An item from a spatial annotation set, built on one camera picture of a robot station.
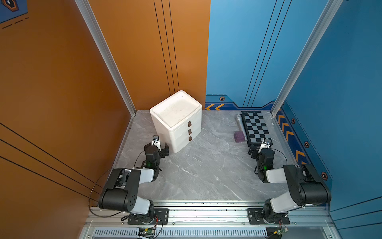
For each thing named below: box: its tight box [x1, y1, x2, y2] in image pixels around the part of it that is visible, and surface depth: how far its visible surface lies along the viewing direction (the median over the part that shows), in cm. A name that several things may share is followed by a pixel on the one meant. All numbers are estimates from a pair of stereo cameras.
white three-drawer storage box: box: [149, 90, 203, 153], surface depth 90 cm
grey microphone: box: [235, 114, 243, 132], surface depth 114 cm
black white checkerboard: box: [240, 111, 271, 148], surface depth 108 cm
